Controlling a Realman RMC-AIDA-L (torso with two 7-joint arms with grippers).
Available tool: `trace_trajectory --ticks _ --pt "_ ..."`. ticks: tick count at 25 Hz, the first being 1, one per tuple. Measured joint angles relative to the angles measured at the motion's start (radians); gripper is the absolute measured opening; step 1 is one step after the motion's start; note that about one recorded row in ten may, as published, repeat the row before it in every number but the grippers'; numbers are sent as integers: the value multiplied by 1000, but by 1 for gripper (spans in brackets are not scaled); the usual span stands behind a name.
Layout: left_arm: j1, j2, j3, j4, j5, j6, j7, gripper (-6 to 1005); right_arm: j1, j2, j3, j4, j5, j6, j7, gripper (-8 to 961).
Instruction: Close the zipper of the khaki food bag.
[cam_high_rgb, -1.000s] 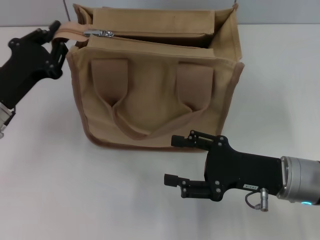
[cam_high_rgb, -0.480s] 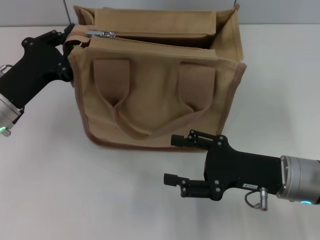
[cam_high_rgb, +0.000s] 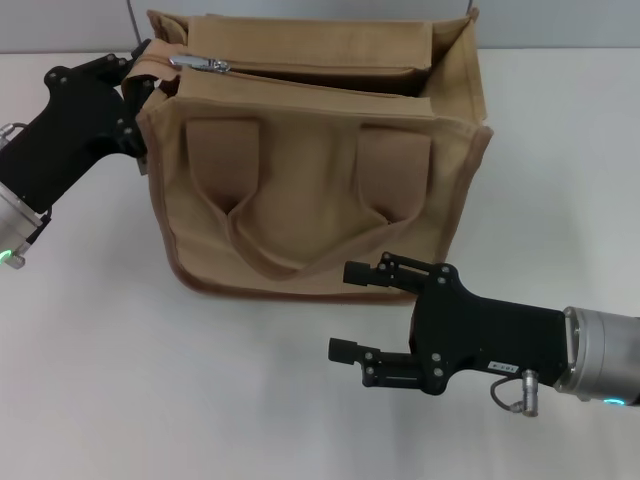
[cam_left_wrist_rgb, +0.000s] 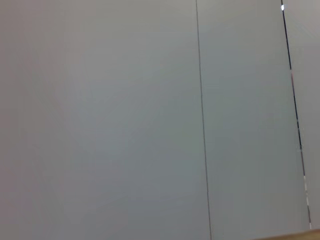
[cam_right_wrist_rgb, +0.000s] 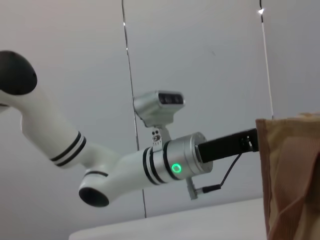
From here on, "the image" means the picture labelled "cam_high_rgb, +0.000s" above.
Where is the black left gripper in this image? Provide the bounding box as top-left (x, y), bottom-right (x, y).
top-left (0, 40), bottom-right (152, 212)

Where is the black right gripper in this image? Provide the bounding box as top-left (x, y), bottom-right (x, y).
top-left (328, 251), bottom-right (572, 397)

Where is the khaki canvas food bag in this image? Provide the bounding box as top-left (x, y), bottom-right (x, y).
top-left (122, 7), bottom-right (494, 306)

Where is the silver metal zipper pull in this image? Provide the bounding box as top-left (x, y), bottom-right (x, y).
top-left (169, 53), bottom-right (231, 74)

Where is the left gripper cable with plug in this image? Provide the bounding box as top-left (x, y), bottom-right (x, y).
top-left (0, 122), bottom-right (27, 147)

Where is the right gripper cable with plugs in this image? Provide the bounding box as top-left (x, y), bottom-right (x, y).
top-left (489, 370), bottom-right (543, 417)

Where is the left arm cable with plug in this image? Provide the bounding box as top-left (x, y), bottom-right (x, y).
top-left (9, 208), bottom-right (54, 270)

